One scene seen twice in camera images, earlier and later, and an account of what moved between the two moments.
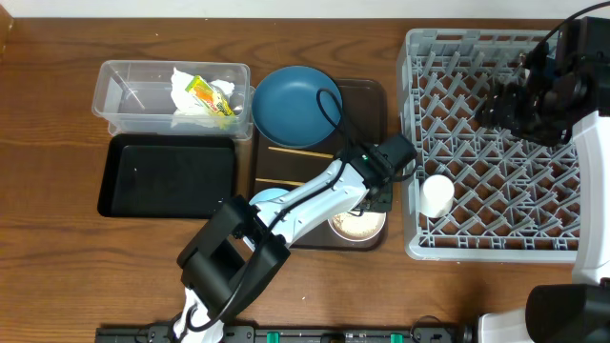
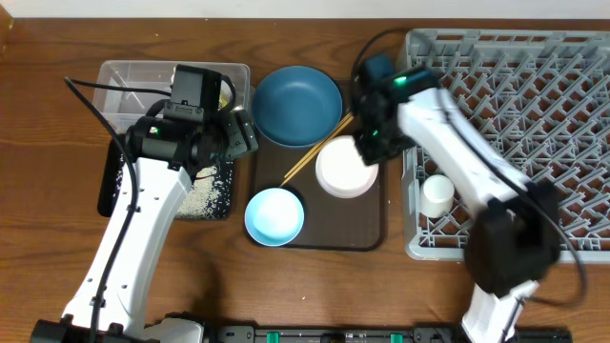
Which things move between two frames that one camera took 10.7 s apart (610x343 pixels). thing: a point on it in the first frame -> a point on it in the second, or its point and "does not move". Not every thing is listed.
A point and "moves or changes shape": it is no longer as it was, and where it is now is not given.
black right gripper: [498, 107] -> [374, 149]
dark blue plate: [285, 107] does not move
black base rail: [165, 332] does not move
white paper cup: [437, 195] does not move
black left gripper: [388, 202] -> [242, 133]
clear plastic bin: [174, 97] does not move
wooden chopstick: [280, 181] -> [326, 143]
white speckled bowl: [357, 228] moves or changes shape
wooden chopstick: [314, 153] -> [317, 145]
